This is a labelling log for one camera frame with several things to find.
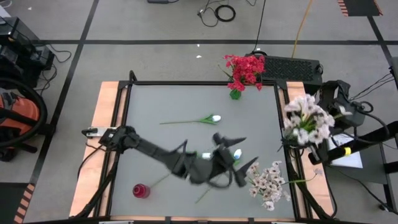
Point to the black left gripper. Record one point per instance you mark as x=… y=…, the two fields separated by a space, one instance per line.
x=202 y=171

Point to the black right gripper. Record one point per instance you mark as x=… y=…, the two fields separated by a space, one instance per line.
x=351 y=123

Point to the white patterned flower bunch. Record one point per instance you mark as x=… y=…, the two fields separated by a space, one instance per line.
x=298 y=107
x=270 y=186

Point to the red flower bunch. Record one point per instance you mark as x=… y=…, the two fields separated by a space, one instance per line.
x=245 y=70

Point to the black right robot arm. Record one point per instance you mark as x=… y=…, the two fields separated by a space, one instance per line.
x=332 y=93

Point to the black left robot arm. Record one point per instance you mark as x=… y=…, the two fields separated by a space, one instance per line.
x=155 y=152

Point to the green glass vase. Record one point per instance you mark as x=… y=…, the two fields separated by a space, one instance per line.
x=235 y=95

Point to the yellow tag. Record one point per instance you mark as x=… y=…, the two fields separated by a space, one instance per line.
x=347 y=151

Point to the white printed paper sheet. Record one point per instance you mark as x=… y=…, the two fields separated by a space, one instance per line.
x=348 y=161

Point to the wooden side board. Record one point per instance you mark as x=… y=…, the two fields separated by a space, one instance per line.
x=99 y=105
x=320 y=193

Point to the black stand beam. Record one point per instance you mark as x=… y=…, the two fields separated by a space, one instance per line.
x=379 y=137

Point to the black perforated computer case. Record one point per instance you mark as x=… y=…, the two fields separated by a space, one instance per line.
x=289 y=70

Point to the red rose flower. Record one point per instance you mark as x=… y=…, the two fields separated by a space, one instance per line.
x=140 y=191

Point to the black orange-striped floor mat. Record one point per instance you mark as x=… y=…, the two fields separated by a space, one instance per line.
x=9 y=205
x=360 y=7

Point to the black floor box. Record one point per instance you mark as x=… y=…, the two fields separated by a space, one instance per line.
x=158 y=1

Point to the orange black vacuum cleaner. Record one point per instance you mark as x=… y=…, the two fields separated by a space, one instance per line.
x=21 y=109

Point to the black equipment stack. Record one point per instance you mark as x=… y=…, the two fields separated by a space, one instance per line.
x=18 y=46

